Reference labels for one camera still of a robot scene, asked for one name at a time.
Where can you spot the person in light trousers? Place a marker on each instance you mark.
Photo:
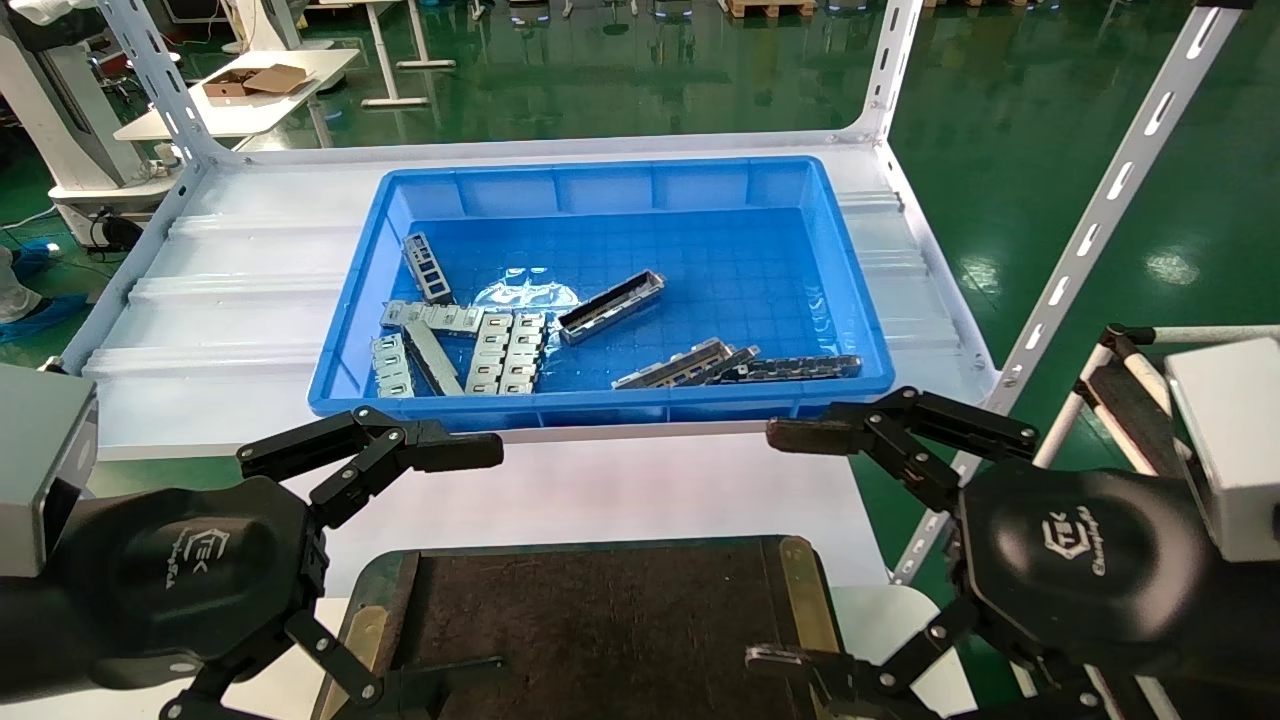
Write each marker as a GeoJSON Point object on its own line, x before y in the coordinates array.
{"type": "Point", "coordinates": [15, 290]}

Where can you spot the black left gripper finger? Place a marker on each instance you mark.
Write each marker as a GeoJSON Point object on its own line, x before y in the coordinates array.
{"type": "Point", "coordinates": [335, 660]}
{"type": "Point", "coordinates": [420, 447]}

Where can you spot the dark perforated metal strip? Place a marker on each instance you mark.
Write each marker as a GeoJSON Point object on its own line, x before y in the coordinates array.
{"type": "Point", "coordinates": [800, 367]}

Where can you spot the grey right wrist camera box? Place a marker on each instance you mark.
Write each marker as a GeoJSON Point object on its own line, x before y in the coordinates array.
{"type": "Point", "coordinates": [1235, 440]}

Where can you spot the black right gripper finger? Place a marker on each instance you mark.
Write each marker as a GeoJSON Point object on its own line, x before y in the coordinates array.
{"type": "Point", "coordinates": [860, 430]}
{"type": "Point", "coordinates": [860, 685]}

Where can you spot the wooden pallet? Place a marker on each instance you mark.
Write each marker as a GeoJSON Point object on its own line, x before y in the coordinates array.
{"type": "Point", "coordinates": [770, 8]}

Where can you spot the white desk leg frame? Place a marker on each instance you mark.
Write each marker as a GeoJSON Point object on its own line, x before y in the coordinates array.
{"type": "Point", "coordinates": [383, 50]}

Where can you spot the white machine pedestal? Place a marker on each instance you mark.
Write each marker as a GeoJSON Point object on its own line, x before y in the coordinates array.
{"type": "Point", "coordinates": [60, 110]}

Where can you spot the dark metal channel part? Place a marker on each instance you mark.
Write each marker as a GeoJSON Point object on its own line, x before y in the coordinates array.
{"type": "Point", "coordinates": [738, 357]}

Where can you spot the clear plastic bag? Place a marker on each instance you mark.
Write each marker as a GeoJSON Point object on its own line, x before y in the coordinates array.
{"type": "Point", "coordinates": [525, 293]}

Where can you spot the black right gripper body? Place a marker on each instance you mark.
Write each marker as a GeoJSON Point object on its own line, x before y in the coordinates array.
{"type": "Point", "coordinates": [1080, 560]}

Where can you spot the white pipe cart frame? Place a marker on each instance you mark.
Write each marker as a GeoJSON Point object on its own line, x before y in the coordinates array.
{"type": "Point", "coordinates": [1120, 395]}

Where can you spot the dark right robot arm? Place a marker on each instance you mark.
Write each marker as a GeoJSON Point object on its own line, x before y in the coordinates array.
{"type": "Point", "coordinates": [1240, 640]}

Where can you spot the black tray with brass edges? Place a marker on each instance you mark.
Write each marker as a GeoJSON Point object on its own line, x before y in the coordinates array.
{"type": "Point", "coordinates": [600, 620]}

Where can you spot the open cardboard box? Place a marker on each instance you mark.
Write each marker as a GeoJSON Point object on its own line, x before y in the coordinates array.
{"type": "Point", "coordinates": [265, 80]}

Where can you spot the blue plastic bin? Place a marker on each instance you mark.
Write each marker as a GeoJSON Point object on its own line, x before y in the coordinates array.
{"type": "Point", "coordinates": [700, 260]}

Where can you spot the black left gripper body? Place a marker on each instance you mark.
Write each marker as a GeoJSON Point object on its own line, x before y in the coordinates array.
{"type": "Point", "coordinates": [170, 570]}

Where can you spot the grey perforated metal bracket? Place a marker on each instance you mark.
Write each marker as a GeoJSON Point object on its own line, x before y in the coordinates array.
{"type": "Point", "coordinates": [428, 268]}

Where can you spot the white table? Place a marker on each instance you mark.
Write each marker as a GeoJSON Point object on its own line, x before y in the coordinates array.
{"type": "Point", "coordinates": [240, 115]}

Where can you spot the white metal shelf rack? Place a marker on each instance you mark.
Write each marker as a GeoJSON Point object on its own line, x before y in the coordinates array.
{"type": "Point", "coordinates": [250, 300]}

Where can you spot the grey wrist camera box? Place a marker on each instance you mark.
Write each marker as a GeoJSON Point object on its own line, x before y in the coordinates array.
{"type": "Point", "coordinates": [1235, 440]}
{"type": "Point", "coordinates": [40, 470]}

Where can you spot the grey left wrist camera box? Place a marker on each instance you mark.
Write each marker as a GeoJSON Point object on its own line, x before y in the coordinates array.
{"type": "Point", "coordinates": [40, 470]}

